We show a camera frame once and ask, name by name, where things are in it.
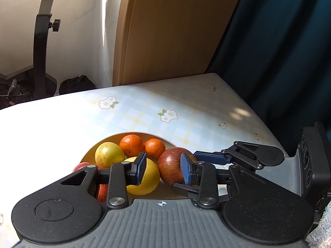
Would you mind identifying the cream round plate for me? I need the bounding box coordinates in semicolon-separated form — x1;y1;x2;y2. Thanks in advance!
81;132;186;203

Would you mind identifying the reddish green apple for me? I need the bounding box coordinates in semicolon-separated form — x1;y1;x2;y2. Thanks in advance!
157;147;197;186

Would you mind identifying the dark red apple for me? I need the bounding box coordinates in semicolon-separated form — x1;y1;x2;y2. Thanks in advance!
72;162;107;172

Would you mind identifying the yellow green apple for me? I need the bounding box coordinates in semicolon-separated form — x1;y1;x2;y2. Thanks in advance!
94;142;125;168

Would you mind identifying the orange tangerine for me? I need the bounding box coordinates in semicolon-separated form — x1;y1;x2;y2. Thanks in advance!
120;134;144;158

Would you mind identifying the white fluffy blanket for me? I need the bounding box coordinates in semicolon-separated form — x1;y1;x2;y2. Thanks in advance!
306;203;331;248

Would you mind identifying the dark teal curtain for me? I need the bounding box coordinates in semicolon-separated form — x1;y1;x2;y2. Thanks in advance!
207;0;330;155

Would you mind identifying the black bag on floor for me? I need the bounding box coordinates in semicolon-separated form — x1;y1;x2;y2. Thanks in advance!
59;75;96;95

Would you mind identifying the black exercise bike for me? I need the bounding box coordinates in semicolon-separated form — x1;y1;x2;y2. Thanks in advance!
1;0;61;109

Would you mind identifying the wooden headboard panel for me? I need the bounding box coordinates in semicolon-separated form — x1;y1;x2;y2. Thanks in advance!
112;0;239;86

